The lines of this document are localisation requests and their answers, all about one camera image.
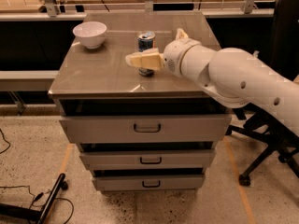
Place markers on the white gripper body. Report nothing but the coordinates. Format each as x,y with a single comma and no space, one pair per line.
173,57

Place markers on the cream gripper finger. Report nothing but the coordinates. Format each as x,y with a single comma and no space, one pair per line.
150,59
181,34

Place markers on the redbull can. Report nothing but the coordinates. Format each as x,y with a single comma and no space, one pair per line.
145,41

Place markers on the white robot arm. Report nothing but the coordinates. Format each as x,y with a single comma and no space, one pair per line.
233,77

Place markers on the white bowl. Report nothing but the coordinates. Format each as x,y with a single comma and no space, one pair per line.
90,34

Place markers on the grey drawer cabinet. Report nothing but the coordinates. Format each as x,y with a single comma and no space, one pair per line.
98,82

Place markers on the top drawer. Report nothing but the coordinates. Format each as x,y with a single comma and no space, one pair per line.
145,129

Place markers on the drawer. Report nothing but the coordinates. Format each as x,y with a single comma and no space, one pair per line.
133,160
145,129
140,183

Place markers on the middle drawer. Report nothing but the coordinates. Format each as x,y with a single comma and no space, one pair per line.
133,160

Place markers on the bottom drawer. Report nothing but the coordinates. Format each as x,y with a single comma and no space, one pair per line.
140,183

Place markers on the black office chair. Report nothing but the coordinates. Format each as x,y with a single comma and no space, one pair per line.
284,59

